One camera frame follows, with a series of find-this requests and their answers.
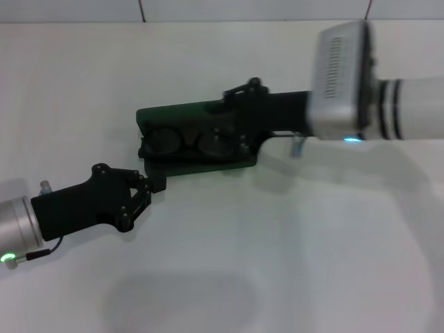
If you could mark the green glasses case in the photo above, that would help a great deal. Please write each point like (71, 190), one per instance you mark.
(173, 112)

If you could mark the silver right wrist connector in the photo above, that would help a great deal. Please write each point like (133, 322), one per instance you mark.
(297, 145)

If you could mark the black glasses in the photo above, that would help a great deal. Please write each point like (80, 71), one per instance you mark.
(189, 147)

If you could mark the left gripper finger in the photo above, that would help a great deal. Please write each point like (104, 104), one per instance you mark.
(157, 184)
(138, 208)

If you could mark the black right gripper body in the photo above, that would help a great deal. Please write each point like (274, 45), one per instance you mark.
(277, 111)

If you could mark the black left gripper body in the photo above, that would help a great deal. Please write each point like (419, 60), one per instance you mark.
(79, 208)

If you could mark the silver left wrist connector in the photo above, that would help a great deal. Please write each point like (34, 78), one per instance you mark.
(45, 188)

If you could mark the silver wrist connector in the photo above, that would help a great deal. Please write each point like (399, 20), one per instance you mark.
(297, 145)
(45, 188)

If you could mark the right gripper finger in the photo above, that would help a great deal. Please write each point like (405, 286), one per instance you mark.
(234, 140)
(246, 86)

